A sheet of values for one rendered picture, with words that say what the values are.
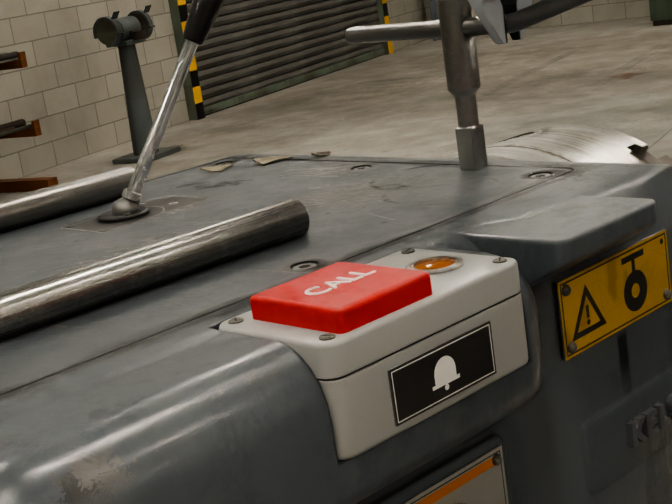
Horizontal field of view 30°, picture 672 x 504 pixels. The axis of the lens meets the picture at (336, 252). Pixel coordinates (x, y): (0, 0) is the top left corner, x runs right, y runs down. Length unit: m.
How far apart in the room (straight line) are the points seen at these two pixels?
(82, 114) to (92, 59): 0.49
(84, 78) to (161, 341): 10.10
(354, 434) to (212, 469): 0.07
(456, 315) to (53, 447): 0.20
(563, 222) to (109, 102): 10.25
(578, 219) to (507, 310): 0.09
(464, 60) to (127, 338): 0.34
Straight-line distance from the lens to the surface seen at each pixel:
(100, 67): 10.82
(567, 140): 1.03
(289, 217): 0.70
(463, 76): 0.83
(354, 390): 0.53
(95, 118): 10.71
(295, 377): 0.52
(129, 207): 0.86
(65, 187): 0.91
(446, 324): 0.57
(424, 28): 0.85
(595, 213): 0.69
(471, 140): 0.84
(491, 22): 0.79
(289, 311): 0.55
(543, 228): 0.67
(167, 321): 0.60
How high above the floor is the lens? 1.42
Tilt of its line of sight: 14 degrees down
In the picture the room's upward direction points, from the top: 9 degrees counter-clockwise
